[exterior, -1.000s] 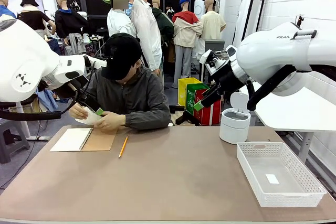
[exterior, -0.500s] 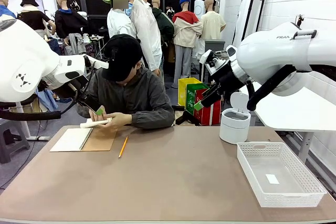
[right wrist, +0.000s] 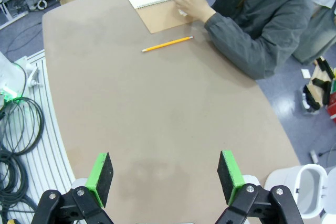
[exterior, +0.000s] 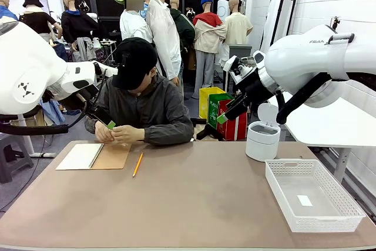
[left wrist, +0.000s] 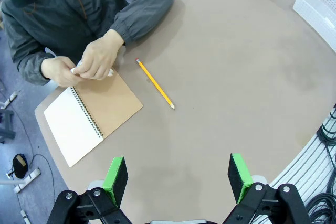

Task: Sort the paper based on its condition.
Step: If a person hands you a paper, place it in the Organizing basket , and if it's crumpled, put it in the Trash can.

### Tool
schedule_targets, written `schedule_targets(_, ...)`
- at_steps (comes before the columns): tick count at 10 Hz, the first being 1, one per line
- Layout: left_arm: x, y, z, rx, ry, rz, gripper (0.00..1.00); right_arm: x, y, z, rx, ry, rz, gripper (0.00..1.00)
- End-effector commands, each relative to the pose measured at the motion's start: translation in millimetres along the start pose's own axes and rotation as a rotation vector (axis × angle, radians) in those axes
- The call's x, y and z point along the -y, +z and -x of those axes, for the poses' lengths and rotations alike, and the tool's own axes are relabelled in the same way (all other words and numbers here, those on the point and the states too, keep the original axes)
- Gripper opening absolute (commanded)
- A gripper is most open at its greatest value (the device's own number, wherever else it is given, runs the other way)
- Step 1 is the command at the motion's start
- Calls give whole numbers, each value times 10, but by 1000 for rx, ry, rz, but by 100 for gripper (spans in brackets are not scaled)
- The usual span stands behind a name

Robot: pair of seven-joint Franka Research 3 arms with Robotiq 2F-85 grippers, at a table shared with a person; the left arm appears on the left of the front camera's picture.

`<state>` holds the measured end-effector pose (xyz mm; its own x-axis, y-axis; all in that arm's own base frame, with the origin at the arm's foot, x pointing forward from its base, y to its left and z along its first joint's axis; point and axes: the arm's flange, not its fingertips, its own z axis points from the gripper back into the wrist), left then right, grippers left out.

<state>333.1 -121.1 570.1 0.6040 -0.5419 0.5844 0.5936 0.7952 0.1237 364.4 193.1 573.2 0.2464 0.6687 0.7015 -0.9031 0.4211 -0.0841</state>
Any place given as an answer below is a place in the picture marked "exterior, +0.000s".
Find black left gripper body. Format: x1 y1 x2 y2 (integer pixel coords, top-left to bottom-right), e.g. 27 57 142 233
59 84 101 111

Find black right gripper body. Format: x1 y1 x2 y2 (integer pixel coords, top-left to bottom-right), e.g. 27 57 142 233
234 68 278 108

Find brown spiral notebook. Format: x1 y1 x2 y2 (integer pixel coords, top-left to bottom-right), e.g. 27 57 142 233
55 142 132 171

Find orange pencil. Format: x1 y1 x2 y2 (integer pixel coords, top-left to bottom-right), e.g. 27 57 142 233
132 151 145 178

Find person's left forearm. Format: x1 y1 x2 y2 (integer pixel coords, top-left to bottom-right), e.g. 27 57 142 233
137 123 195 146

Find person's right forearm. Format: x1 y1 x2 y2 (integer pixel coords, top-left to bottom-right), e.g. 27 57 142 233
84 113 102 135

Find person's right hand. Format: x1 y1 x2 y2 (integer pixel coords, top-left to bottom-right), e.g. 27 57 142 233
94 121 116 144

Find person's left hand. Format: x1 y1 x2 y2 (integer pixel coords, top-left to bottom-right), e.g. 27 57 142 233
111 124 139 144

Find red recycling bin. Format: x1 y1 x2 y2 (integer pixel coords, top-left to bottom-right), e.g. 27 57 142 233
216 99 249 142

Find green recycling bin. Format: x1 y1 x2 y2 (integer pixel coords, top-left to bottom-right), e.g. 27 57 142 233
207 93 236 130

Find yellow recycling bin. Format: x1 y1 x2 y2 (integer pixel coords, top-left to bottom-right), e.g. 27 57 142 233
199 86 227 120

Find black floor stand base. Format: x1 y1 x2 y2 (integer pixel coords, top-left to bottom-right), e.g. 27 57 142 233
190 118 224 142

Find metal tray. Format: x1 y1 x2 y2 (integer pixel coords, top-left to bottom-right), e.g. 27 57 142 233
243 55 260 67

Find blue cloth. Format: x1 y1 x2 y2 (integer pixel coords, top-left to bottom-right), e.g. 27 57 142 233
39 99 67 126

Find white round trash bin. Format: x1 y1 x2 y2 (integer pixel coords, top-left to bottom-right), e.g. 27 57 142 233
245 102 281 163

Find grey box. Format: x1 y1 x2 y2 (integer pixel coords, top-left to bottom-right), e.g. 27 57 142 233
229 44 253 58

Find person in grey jacket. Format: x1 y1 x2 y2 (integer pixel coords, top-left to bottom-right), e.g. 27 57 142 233
84 37 195 146

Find mannequin cream shirt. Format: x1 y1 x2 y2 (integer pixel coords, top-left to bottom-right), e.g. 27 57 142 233
224 0 254 46

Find black baseball cap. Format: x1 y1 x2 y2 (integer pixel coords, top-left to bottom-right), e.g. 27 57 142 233
111 37 159 91

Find white desk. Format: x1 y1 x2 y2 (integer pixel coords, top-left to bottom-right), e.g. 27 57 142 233
16 113 57 158

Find mannequin red cream jacket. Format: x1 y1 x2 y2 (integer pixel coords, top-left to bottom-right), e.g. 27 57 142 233
192 0 228 100

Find mannequin black sweater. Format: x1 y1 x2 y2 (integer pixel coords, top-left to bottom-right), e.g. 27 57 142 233
61 0 104 62

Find large white table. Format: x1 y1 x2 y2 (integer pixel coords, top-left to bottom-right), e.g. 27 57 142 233
268 81 376 183

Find white hooded figure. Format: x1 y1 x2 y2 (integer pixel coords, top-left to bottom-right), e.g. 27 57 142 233
217 0 231 19

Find grey stool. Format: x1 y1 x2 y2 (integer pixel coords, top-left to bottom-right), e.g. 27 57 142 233
0 132 35 185

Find mannequin dark green jacket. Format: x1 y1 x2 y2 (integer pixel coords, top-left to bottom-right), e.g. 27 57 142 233
169 0 196 51

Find mannequin white shirt green hat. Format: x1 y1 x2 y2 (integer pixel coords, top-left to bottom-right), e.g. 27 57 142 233
113 0 154 46

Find mannequin black top jeans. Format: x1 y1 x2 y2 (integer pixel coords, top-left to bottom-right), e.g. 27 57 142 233
18 0 63 43

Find tall haired mannequin white shirt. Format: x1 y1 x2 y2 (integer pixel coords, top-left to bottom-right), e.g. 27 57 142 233
146 0 183 88

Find white label in basket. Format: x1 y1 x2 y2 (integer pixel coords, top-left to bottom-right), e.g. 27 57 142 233
296 194 314 207

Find black bucket hat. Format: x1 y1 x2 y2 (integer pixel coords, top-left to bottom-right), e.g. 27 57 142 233
22 0 45 9

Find mannequin blue white jacket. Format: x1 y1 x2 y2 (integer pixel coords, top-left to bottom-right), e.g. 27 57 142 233
0 0 19 21

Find white perforated plastic basket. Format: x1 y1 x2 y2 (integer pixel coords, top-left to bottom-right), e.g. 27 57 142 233
264 158 367 233

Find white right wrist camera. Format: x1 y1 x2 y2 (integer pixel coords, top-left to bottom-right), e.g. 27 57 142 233
223 55 254 85

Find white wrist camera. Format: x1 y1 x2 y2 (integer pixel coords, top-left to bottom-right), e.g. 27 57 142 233
223 55 254 85
92 60 114 78

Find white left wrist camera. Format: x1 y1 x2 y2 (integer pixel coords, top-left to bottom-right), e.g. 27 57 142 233
92 60 114 78

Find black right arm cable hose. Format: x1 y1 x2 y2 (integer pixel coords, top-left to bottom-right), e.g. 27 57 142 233
276 71 376 126

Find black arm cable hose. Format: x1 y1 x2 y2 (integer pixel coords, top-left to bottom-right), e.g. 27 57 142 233
276 71 376 126
0 98 89 137

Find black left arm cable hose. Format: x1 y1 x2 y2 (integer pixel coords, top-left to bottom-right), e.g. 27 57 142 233
0 98 89 137

